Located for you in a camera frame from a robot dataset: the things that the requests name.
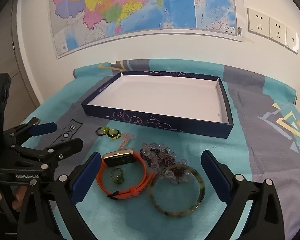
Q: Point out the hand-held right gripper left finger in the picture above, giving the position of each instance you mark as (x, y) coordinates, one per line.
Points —
(86, 177)

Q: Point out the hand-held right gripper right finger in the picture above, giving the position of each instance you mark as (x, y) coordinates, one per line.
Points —
(216, 177)

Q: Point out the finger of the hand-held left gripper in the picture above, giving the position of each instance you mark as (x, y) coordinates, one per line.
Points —
(65, 148)
(43, 128)

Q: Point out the orange smart watch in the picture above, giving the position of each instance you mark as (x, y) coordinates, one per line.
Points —
(118, 158)

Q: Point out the green mottled bangle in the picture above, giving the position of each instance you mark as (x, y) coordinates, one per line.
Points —
(176, 213)

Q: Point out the navy cardboard box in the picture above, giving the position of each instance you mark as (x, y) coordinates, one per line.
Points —
(165, 97)

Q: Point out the person's left hand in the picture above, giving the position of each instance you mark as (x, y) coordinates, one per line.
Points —
(17, 200)

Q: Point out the grey cabinet door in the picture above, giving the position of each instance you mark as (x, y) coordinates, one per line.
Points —
(5, 55)

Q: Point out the teal and grey printed blanket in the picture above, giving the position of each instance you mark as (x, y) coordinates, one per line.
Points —
(140, 217)

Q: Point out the colourful wall map poster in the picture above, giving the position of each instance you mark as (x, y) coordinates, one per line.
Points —
(140, 5)

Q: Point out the white wall socket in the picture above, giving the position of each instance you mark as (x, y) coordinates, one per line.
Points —
(277, 31)
(258, 22)

